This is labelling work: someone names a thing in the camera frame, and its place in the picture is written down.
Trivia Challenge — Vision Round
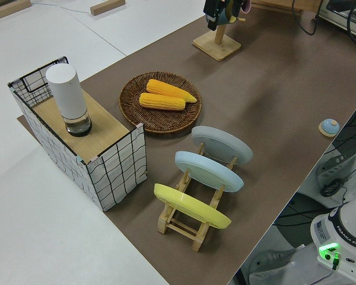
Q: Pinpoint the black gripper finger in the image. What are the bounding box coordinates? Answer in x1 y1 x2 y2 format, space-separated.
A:
225 0 243 17
203 0 226 30

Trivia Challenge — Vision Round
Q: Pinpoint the wooden drawer box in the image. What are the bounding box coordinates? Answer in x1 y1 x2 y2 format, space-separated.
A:
250 0 303 13

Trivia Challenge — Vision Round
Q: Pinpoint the dark blue mug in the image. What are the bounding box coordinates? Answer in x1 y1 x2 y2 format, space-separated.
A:
206 8 237 26

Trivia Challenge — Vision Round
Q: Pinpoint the wooden mug stand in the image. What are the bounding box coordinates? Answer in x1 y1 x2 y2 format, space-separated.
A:
192 16 246 62

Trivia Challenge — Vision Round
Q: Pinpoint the brown table mat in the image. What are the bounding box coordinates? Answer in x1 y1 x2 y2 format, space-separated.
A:
17 5 356 285

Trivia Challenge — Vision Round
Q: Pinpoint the yellow corn cob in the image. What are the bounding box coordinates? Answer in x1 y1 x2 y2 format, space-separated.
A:
139 93 186 112
146 78 198 104

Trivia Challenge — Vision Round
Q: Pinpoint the white toaster oven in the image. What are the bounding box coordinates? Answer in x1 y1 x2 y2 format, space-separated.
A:
317 0 356 34

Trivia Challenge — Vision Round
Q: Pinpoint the wooden block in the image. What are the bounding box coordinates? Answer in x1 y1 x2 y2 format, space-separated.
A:
0 0 32 21
90 0 126 16

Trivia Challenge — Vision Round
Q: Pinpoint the brown wicker basket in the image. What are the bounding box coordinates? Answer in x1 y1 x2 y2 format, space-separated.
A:
119 71 203 135

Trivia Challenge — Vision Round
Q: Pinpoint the grey plate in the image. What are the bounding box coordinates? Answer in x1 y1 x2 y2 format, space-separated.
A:
191 125 253 165

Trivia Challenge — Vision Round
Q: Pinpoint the blue service bell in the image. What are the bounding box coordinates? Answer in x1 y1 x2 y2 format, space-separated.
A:
318 118 341 138

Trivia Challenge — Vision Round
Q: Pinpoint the grid-patterned storage box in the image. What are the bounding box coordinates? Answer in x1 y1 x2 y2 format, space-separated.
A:
7 55 148 213

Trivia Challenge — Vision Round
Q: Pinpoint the light blue plate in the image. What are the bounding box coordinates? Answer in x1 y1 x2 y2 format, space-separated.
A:
174 151 244 194

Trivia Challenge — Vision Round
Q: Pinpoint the white cylinder bottle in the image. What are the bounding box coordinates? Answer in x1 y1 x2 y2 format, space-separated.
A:
45 65 93 138

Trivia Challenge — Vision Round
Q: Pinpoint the yellow plate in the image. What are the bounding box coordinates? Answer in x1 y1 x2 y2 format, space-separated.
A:
153 183 233 230

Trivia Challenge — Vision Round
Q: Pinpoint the wooden plate rack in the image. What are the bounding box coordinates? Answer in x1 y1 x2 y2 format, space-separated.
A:
157 141 239 252

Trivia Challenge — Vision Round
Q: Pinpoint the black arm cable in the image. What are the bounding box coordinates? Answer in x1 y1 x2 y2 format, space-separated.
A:
291 0 320 36

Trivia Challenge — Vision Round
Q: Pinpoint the thin blue cable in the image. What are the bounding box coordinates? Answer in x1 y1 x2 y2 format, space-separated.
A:
32 0 90 14

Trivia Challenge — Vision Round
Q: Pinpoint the black coiled cable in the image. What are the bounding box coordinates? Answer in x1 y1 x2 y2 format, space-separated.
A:
320 178 344 197

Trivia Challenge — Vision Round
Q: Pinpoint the black base cable green plug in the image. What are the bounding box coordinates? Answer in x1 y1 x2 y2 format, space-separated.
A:
329 251 344 271

